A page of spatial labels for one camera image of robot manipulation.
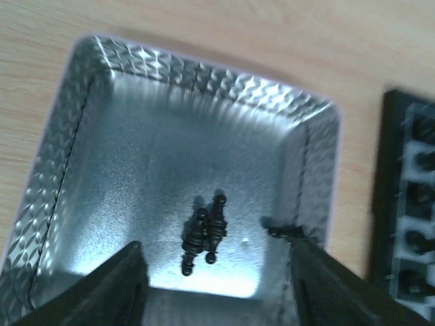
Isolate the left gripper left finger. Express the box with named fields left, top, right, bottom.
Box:
left=14, top=241, right=150, bottom=325

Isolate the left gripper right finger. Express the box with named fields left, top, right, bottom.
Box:
left=290, top=238, right=431, bottom=326

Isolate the black silver chess board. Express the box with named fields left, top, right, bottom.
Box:
left=368, top=89, right=434, bottom=324

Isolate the pink tin with black pieces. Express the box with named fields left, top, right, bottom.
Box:
left=1, top=35, right=341, bottom=325

